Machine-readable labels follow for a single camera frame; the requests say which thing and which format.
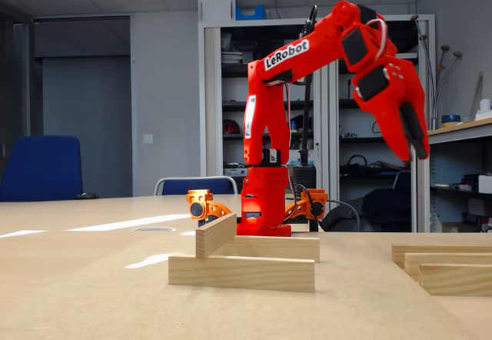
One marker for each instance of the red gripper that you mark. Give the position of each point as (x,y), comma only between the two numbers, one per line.
(388,103)

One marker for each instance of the red robot arm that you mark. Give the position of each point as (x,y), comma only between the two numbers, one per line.
(269,97)

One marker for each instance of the blue tape roll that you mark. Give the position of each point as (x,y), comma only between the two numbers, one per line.
(451,118)

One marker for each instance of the white flat box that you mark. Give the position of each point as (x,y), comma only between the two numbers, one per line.
(408,55)

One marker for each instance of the dark office chair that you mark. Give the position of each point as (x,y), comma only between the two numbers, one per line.
(403,180)

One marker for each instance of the grey side table wooden top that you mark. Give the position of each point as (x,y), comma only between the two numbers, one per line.
(469,131)

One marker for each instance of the white paper pile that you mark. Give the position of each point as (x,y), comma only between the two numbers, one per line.
(485,115)

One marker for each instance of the white cup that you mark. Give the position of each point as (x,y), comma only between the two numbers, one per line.
(485,105)

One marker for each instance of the grey metal cabinet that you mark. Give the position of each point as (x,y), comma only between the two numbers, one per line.
(405,17)
(210,105)

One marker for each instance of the black jacket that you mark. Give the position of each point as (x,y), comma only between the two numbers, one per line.
(384,209)

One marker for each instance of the white small box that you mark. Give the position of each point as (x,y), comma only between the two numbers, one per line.
(485,184)

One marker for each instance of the black gooseneck stand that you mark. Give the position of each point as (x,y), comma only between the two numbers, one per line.
(303,180)

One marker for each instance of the red black helmet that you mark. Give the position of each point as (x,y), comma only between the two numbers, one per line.
(230,127)

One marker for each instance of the grey electronic device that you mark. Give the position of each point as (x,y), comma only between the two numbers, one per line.
(235,171)

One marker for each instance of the white paper stack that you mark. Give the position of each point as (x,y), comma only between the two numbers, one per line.
(230,57)

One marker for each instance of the blue plastic box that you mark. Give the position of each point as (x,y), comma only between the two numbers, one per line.
(250,14)

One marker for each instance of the brown fibreboard sheet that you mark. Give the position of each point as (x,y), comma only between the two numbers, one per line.
(230,317)

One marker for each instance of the grey door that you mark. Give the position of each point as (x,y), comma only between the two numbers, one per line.
(86,124)

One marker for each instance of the black computer mouse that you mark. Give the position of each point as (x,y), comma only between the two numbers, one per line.
(87,196)

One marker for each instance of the blue office chair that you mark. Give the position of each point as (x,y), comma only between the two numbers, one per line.
(42,167)

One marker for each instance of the blue chair grey frame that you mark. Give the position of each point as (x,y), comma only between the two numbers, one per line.
(192,187)

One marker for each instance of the white light switch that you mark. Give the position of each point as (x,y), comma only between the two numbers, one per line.
(148,138)

